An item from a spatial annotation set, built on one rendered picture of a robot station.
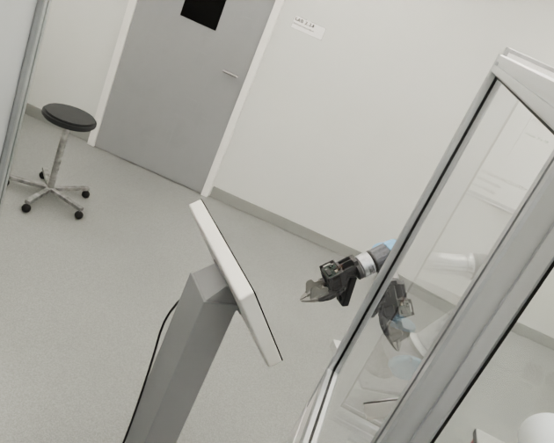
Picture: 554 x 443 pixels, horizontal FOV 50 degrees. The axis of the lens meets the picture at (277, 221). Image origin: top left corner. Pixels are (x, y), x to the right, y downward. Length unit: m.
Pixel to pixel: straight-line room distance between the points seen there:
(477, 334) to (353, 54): 4.30
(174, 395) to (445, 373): 1.56
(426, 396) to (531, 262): 0.16
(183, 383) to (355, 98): 3.26
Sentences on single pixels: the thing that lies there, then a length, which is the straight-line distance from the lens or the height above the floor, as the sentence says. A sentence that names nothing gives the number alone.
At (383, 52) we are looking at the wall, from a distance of 4.79.
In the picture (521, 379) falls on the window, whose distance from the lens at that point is 0.61.
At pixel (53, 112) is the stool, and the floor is 0.63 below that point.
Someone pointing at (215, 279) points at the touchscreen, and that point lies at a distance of 1.89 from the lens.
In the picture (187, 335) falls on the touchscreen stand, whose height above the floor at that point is 0.88.
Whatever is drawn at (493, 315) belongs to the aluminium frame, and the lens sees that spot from 0.56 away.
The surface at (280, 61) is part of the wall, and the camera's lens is 4.85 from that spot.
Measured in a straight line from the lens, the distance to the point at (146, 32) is 5.05.
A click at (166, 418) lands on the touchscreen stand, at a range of 2.15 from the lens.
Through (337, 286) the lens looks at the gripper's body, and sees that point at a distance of 1.90.
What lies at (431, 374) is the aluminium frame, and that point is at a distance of 0.59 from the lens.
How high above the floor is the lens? 1.99
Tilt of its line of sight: 22 degrees down
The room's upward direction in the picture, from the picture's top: 24 degrees clockwise
